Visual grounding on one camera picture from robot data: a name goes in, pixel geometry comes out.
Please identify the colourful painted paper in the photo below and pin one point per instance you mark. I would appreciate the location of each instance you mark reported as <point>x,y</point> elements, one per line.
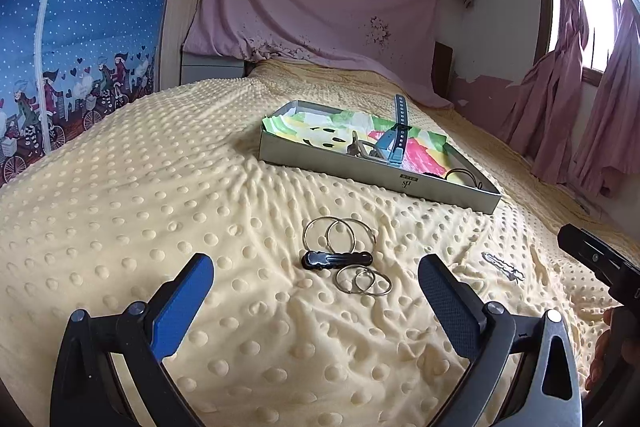
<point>424,151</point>

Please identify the white wavy hair clip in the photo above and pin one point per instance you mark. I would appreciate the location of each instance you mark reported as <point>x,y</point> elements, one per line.
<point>509,271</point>

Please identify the grey shallow tray box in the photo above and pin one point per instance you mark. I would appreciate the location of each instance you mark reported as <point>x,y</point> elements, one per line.
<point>463,185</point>

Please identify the grey buckle clip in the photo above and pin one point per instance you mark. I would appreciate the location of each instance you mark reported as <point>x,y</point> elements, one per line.
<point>360,147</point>

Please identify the wooden headboard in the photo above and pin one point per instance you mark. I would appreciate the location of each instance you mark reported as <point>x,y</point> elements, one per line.
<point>174,66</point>

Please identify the blue patterned fabric wardrobe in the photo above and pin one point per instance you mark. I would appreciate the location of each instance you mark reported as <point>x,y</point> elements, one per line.
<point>65,65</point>

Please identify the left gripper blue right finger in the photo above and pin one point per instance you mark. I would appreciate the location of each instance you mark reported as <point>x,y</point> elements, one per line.
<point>544,390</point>

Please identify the black hair clip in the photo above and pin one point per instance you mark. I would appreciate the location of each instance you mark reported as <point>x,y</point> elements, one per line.
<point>316,260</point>

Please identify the yellow dotted bedspread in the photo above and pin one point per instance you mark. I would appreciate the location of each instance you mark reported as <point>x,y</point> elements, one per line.
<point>119,210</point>

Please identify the pink window curtain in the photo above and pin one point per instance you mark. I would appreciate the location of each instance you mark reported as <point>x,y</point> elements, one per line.
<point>541,121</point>

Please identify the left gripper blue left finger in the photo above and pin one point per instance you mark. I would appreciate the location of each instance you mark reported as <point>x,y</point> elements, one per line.
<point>86,389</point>

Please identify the pink hanging cloth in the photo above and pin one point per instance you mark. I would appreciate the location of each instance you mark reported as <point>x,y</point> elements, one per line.
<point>394,38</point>

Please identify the right human hand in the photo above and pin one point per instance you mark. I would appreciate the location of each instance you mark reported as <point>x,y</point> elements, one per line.
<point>630,349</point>

